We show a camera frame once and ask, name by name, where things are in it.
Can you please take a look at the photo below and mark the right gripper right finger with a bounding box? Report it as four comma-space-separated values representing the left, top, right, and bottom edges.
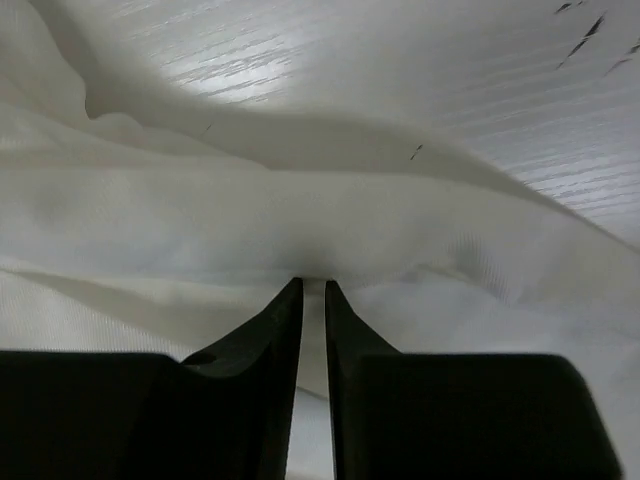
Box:
325, 281, 623, 479

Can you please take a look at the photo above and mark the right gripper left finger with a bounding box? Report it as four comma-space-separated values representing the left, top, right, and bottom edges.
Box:
1, 279, 303, 479

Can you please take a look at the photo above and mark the white pleated skirt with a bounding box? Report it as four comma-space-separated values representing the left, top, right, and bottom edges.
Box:
1, 1, 639, 479

